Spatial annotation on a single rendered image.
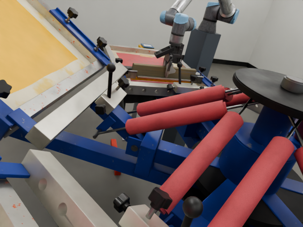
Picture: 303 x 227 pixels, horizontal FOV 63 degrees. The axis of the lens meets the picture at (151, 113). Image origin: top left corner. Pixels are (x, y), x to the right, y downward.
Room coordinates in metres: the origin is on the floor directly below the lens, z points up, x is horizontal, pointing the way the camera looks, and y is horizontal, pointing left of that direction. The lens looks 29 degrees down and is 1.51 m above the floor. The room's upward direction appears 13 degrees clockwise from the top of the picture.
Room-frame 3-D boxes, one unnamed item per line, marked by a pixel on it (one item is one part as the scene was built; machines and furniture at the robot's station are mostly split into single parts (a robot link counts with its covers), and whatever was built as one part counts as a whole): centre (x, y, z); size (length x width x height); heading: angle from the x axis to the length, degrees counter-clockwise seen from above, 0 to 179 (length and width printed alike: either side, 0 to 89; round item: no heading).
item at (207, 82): (1.52, -0.29, 0.97); 0.30 x 0.05 x 0.07; 23
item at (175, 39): (1.44, -0.04, 1.23); 0.08 x 0.08 x 0.05
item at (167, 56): (1.44, -0.05, 1.15); 0.09 x 0.08 x 0.12; 113
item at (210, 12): (2.19, -0.30, 1.37); 0.13 x 0.12 x 0.14; 62
